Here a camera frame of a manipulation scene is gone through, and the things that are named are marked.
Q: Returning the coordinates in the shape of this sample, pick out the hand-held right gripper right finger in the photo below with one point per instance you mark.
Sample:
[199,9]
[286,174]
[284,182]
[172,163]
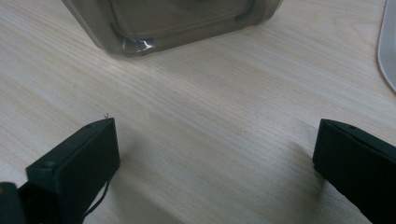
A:
[358,165]

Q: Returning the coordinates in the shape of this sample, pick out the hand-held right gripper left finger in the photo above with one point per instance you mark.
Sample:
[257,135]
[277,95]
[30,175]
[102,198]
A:
[77,158]

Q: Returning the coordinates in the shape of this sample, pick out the clear brown plastic bin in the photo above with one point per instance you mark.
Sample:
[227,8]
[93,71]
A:
[174,21]

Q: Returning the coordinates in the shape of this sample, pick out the white plastic lid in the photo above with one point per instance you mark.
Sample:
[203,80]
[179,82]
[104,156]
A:
[389,46]

